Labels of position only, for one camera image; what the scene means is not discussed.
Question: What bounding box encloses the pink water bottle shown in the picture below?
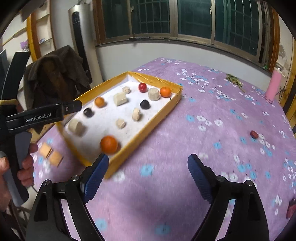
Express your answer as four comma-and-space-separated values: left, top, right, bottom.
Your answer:
265, 65, 286, 103

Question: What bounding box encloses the dark brown coat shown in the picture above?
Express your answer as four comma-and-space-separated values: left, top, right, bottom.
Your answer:
23, 45, 92, 121

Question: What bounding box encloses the yellow arched frame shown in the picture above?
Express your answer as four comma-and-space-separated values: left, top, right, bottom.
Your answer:
26, 10, 43, 61

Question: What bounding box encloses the large orange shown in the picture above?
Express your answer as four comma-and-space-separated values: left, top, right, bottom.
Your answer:
100, 136, 119, 154

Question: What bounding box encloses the medium orange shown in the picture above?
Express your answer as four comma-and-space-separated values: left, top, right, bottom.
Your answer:
160, 86, 172, 98

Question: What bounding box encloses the large pale round chunk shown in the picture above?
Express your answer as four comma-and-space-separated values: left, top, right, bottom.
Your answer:
68, 119, 86, 137

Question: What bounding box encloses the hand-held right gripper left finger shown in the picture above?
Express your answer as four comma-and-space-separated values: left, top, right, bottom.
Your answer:
27, 153, 110, 241

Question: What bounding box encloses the tall beige block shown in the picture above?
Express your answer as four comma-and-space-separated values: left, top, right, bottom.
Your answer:
113, 92, 128, 106

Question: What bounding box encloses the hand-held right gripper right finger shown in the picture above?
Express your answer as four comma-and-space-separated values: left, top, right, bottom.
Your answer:
187, 153, 270, 241

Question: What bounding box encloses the silver standing air conditioner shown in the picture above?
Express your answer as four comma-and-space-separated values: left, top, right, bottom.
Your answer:
68, 3, 103, 85

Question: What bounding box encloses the tan square block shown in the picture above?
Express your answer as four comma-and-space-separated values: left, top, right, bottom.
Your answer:
39, 142, 53, 158
49, 151, 64, 167

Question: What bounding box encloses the yellow-taped white tray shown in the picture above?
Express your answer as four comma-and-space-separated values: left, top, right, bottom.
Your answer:
57, 71, 183, 180

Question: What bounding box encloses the person's left hand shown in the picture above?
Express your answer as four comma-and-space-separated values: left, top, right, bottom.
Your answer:
0, 143, 39, 212

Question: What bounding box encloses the beige cylinder chunk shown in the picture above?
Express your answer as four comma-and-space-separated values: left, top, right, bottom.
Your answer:
148, 88, 160, 101

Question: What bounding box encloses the pile of green leaves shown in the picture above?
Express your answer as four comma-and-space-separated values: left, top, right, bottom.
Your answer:
225, 74, 247, 93

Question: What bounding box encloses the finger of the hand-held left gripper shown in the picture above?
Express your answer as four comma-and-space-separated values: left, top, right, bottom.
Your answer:
62, 99, 83, 115

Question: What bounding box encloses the purple floral tablecloth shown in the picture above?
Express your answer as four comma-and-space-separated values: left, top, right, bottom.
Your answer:
30, 57, 296, 241

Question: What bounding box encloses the green-framed window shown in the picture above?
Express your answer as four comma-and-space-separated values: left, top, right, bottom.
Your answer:
92, 0, 278, 67

